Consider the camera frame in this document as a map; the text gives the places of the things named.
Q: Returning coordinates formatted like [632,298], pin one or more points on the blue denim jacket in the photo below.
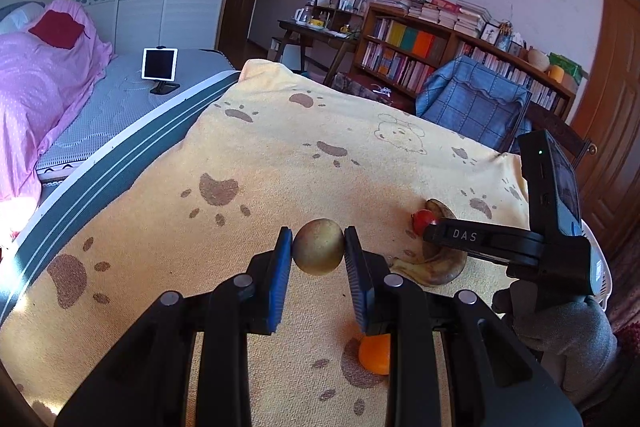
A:
[470,102]

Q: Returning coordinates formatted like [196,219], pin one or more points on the beige round vase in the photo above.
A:
[537,59]

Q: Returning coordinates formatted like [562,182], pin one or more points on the red tomato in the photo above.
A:
[422,219]

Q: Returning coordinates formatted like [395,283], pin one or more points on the teal striped bed sheet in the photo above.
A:
[125,147]

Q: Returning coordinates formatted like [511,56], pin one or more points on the wooden bookshelf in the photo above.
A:
[425,52]

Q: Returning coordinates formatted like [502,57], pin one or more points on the stack of books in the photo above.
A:
[430,7]

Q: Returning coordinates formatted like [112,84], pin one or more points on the white tablet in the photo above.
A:
[160,63]

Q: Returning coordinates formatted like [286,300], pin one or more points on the orange jar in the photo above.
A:
[556,72]

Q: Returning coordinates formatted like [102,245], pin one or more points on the smooth round orange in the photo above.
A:
[375,354]

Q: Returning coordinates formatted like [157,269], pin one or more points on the yellow paw print blanket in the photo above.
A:
[275,167]

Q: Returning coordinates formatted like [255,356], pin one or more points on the grey patterned mattress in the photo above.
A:
[125,107]

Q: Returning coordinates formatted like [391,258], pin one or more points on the dark wooden desk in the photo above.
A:
[310,37]

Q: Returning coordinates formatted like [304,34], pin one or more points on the brown wooden door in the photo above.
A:
[607,107]

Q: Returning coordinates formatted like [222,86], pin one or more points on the yellow bowl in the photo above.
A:
[316,23]

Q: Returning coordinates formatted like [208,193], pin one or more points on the white pillow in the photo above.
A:
[20,14]

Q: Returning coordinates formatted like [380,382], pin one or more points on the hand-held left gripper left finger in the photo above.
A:
[284,277]

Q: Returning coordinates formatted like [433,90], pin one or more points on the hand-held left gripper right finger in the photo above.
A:
[356,282]

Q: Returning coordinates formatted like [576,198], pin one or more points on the dark wooden chair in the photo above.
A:
[560,127]

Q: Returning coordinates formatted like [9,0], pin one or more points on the black tablet stand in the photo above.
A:
[164,87]

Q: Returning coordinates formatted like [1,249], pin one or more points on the green box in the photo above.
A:
[572,67]

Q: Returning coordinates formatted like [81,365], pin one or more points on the pink dotted duvet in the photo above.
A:
[30,82]

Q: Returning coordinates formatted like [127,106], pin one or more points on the white plastic basket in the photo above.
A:
[607,279]

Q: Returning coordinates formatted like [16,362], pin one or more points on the red cloth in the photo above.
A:
[55,28]

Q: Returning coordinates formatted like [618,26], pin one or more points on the overripe spotted banana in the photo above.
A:
[445,269]

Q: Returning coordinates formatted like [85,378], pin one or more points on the person's right hand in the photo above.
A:
[565,337]

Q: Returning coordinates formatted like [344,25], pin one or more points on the large brown round fruit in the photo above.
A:
[319,247]

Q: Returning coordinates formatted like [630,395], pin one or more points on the white kettle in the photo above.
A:
[301,15]

